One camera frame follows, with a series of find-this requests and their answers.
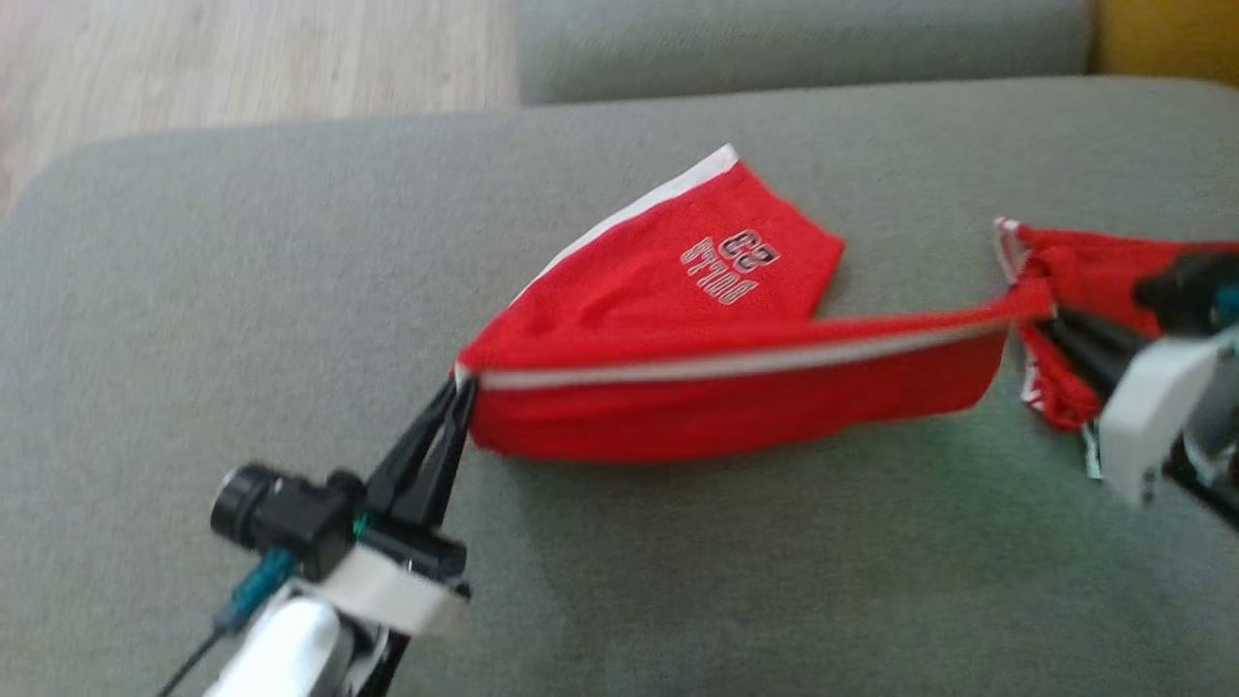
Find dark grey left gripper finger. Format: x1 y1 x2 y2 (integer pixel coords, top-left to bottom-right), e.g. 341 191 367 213
392 379 477 529
366 380 464 519

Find yellow sofa back cushion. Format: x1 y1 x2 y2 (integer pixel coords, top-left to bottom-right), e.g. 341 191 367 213
1094 0 1239 88

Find wide grey sofa seat cushion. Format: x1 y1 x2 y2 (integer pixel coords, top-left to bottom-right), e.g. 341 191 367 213
0 77 1239 697

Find blue plug left camera cable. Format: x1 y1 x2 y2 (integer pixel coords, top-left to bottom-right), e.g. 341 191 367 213
155 550 296 697

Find red Bulls jersey white sleeves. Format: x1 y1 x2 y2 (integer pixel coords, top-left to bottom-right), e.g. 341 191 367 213
995 218 1239 482

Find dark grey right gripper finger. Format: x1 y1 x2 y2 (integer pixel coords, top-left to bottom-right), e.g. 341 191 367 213
1053 310 1148 361
1060 329 1132 400

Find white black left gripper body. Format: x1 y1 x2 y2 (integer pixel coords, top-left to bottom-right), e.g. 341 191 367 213
300 518 470 635

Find red Bulls shorts white stripe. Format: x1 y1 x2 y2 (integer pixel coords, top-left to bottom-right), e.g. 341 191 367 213
453 143 1058 466

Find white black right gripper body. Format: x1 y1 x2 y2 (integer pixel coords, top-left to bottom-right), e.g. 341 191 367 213
1099 334 1225 504

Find grey back cushion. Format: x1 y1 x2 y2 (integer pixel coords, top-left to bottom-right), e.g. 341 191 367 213
518 0 1100 106

